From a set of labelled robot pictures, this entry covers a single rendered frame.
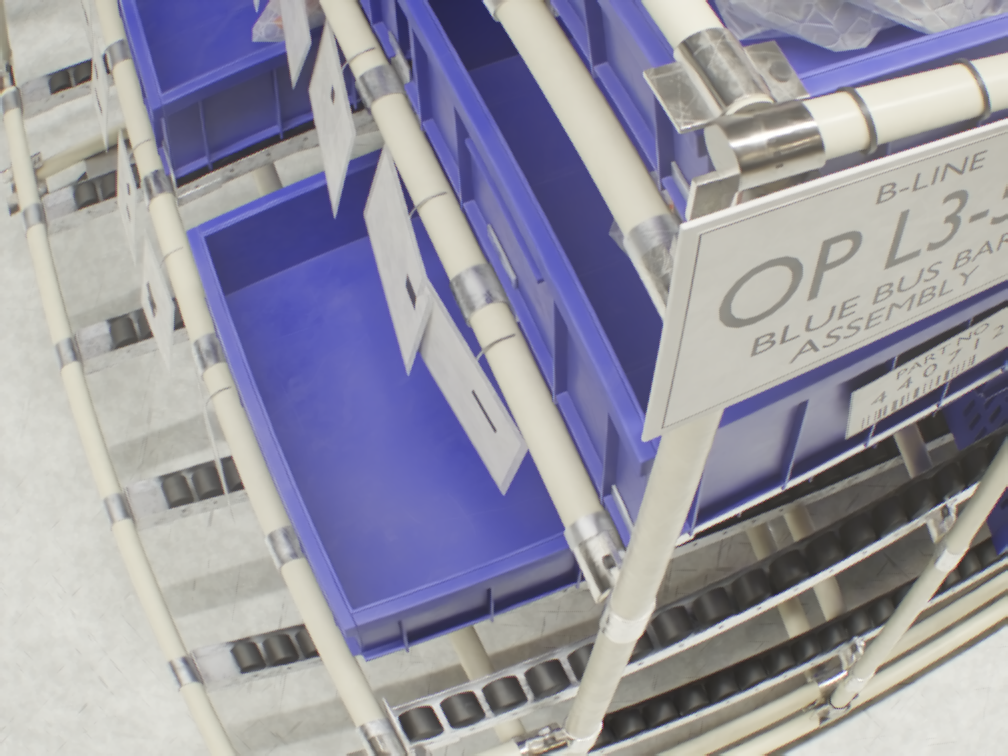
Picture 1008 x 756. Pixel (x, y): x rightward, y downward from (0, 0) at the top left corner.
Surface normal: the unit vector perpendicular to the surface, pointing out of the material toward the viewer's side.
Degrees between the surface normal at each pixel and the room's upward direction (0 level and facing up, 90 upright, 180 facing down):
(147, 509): 11
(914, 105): 27
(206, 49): 3
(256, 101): 90
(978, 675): 0
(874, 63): 8
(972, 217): 90
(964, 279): 90
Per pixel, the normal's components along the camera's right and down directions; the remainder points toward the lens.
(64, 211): 0.22, -0.48
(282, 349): 0.00, -0.40
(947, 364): 0.39, 0.84
